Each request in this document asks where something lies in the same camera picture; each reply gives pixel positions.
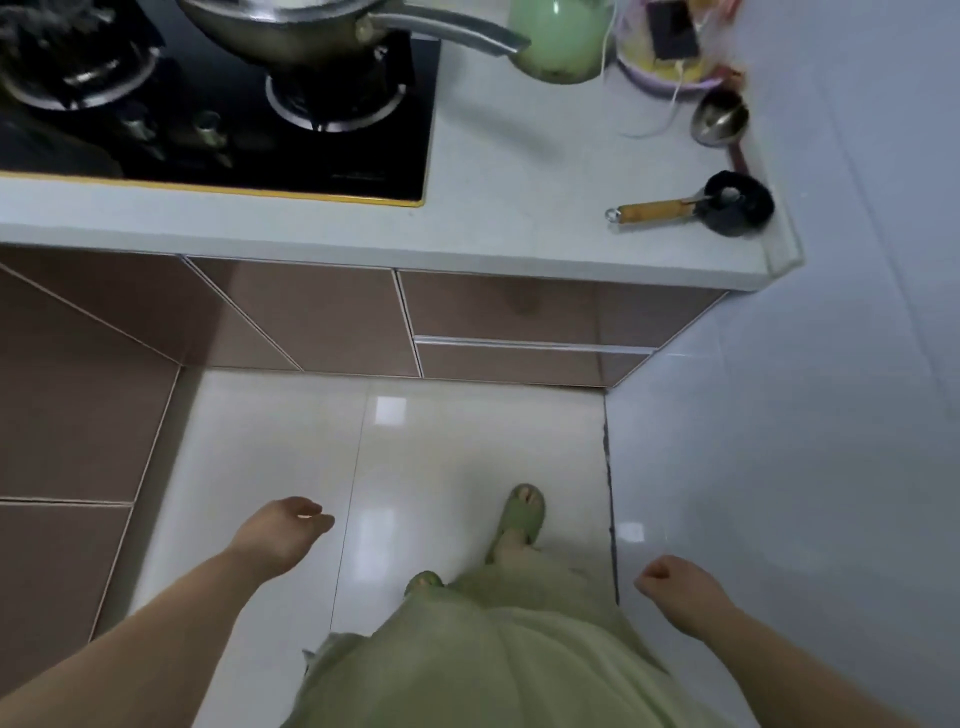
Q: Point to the person's left hand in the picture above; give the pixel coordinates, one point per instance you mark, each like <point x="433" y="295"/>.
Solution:
<point x="274" y="536"/>

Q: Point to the person's right hand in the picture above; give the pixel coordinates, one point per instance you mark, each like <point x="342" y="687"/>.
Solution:
<point x="686" y="592"/>

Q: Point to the person's right fingers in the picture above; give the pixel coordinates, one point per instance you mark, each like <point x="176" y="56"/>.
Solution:
<point x="651" y="577"/>

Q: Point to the person's left fingers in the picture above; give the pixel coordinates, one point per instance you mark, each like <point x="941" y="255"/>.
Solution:
<point x="315" y="517"/>

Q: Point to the person's left forearm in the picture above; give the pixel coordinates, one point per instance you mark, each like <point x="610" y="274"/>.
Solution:
<point x="127" y="645"/>

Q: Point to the person's right forearm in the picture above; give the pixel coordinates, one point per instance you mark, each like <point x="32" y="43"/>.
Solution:
<point x="795" y="675"/>

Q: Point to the green slipper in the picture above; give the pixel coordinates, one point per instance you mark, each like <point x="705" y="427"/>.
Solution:
<point x="517" y="517"/>
<point x="424" y="583"/>

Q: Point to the person's leg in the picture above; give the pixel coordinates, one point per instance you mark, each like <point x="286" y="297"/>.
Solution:
<point x="516" y="544"/>

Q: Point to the light green dress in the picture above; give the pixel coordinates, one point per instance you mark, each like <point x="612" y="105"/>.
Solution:
<point x="495" y="660"/>

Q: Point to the brown cabinet door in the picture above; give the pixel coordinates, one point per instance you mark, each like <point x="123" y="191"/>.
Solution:
<point x="322" y="319"/>
<point x="82" y="420"/>
<point x="172" y="304"/>
<point x="52" y="585"/>

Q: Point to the black glass gas stove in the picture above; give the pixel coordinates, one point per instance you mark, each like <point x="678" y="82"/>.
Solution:
<point x="360" y="154"/>

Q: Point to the metal stove knob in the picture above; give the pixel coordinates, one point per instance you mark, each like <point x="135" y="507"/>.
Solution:
<point x="139" y="126"/>
<point x="211" y="135"/>

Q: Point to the black burner grate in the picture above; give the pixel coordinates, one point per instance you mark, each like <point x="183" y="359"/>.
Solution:
<point x="75" y="71"/>
<point x="337" y="101"/>

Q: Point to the steel ladle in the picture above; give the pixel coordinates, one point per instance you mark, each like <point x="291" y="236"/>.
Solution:
<point x="716" y="116"/>

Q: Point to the pink plastic bowl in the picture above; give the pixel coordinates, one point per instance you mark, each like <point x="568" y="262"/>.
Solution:
<point x="637" y="67"/>

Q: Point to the light green kettle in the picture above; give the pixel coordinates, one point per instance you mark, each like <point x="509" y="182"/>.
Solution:
<point x="559" y="41"/>

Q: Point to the black flat device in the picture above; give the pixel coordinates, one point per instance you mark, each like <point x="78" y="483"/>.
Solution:
<point x="673" y="30"/>

